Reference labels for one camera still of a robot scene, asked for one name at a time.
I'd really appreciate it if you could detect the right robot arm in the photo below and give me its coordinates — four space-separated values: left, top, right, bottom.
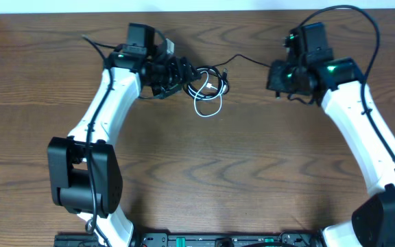
266 23 395 246

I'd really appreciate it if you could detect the black USB cable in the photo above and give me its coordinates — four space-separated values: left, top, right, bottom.
182 54 272 102

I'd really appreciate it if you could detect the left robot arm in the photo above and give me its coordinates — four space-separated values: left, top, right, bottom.
47 23 201 246

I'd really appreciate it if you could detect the white USB cable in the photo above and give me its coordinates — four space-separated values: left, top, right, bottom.
187 69 226 118

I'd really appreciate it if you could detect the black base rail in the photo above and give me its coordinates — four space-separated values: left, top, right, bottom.
53 231 325 247

